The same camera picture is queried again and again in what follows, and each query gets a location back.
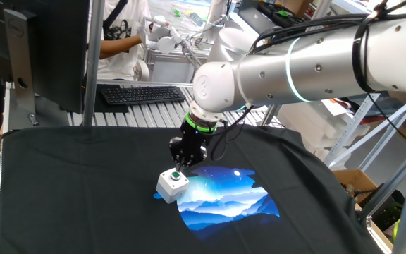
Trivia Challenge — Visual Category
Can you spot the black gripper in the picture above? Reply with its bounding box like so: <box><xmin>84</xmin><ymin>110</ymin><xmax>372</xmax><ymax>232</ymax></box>
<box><xmin>168</xmin><ymin>125</ymin><xmax>213</xmax><ymax>173</ymax></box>

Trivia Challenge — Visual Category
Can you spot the white green push-button box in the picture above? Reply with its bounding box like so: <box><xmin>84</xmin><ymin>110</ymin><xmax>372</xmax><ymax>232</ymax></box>
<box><xmin>155</xmin><ymin>168</ymin><xmax>191</xmax><ymax>205</ymax></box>

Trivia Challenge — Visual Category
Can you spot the bare forearm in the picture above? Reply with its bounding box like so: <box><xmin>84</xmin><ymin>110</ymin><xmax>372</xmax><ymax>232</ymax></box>
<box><xmin>99</xmin><ymin>34</ymin><xmax>144</xmax><ymax>60</ymax></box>

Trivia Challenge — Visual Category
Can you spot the black keyboard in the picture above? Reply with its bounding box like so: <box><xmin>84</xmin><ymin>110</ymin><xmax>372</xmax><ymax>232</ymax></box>
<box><xmin>99</xmin><ymin>84</ymin><xmax>187</xmax><ymax>106</ymax></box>

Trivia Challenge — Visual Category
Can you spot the black desk mat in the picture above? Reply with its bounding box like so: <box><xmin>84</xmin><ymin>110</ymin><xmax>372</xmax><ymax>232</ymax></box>
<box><xmin>82</xmin><ymin>83</ymin><xmax>130</xmax><ymax>114</ymax></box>

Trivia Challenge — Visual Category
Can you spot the person in white T-shirt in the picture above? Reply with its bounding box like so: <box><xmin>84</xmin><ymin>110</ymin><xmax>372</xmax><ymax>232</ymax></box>
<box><xmin>97</xmin><ymin>0</ymin><xmax>152</xmax><ymax>81</ymax></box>

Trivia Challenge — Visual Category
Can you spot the white handheld device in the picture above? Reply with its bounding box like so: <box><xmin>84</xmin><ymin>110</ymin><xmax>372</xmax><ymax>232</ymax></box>
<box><xmin>135</xmin><ymin>16</ymin><xmax>204</xmax><ymax>71</ymax></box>

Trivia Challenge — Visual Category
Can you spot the black T-shirt with blue print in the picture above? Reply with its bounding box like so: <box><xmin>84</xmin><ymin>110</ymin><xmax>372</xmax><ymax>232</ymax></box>
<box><xmin>0</xmin><ymin>125</ymin><xmax>383</xmax><ymax>254</ymax></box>

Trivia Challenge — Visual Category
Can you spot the white foam block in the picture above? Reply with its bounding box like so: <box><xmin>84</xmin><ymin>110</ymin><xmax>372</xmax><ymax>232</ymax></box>
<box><xmin>276</xmin><ymin>104</ymin><xmax>369</xmax><ymax>162</ymax></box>

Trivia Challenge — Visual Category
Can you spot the grey metal shelf rack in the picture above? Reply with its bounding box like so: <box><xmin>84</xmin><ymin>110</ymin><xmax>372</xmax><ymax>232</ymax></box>
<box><xmin>324</xmin><ymin>93</ymin><xmax>406</xmax><ymax>174</ymax></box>

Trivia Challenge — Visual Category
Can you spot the black Dell monitor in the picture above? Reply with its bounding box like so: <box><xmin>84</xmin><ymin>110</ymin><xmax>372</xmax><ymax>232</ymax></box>
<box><xmin>0</xmin><ymin>0</ymin><xmax>91</xmax><ymax>126</ymax></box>

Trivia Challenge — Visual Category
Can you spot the brown cardboard box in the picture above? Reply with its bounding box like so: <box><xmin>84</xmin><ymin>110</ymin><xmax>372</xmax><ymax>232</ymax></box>
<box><xmin>332</xmin><ymin>168</ymin><xmax>379</xmax><ymax>205</ymax></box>

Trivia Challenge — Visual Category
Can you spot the black plastic tray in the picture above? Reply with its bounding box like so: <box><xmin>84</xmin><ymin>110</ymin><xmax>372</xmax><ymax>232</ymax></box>
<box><xmin>257</xmin><ymin>0</ymin><xmax>309</xmax><ymax>28</ymax></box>

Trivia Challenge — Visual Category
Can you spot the black plastic crate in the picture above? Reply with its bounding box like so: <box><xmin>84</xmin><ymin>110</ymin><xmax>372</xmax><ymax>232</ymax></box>
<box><xmin>359</xmin><ymin>183</ymin><xmax>405</xmax><ymax>232</ymax></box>

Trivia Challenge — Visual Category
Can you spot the green plastic bottle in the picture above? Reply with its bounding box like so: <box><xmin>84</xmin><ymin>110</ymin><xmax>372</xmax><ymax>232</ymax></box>
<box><xmin>392</xmin><ymin>218</ymin><xmax>401</xmax><ymax>243</ymax></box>

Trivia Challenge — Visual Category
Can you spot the black camera cable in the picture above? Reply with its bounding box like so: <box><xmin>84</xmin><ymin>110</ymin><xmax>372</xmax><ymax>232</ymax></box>
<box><xmin>210</xmin><ymin>107</ymin><xmax>253</xmax><ymax>162</ymax></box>

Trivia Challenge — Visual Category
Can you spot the silver round post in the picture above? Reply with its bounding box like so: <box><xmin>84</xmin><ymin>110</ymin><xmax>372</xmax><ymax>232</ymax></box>
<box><xmin>82</xmin><ymin>0</ymin><xmax>106</xmax><ymax>127</ymax></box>
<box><xmin>304</xmin><ymin>0</ymin><xmax>333</xmax><ymax>23</ymax></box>

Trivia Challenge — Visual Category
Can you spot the aluminium frame strut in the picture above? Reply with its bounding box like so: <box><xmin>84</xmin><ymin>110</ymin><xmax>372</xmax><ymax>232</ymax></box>
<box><xmin>357</xmin><ymin>147</ymin><xmax>406</xmax><ymax>224</ymax></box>

